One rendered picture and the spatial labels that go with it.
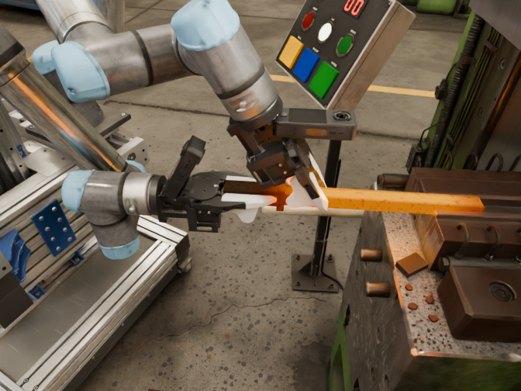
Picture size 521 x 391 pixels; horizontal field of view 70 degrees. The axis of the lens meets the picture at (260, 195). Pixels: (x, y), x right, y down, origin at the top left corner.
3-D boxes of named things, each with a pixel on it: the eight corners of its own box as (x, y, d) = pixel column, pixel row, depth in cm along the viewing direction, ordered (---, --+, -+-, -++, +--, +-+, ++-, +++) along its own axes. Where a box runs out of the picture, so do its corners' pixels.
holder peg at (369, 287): (364, 299, 65) (367, 291, 63) (362, 286, 67) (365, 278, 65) (388, 301, 65) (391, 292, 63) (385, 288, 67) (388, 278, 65)
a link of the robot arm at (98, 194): (87, 194, 72) (73, 159, 66) (143, 198, 72) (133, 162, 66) (68, 223, 66) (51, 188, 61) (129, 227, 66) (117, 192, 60)
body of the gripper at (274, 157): (267, 164, 64) (230, 108, 57) (313, 146, 61) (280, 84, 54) (264, 194, 58) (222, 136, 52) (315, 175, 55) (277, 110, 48)
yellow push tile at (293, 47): (288, 68, 107) (301, 43, 104) (278, 58, 113) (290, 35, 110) (292, 70, 109) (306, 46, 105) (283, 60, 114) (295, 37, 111)
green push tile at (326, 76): (321, 99, 94) (337, 71, 90) (307, 86, 99) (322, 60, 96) (326, 101, 95) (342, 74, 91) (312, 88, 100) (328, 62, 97)
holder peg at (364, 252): (358, 264, 71) (361, 254, 69) (357, 253, 72) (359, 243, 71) (381, 265, 70) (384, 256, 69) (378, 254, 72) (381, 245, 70)
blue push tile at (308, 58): (303, 82, 101) (318, 56, 97) (292, 71, 106) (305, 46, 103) (308, 84, 102) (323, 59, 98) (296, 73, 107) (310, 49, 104)
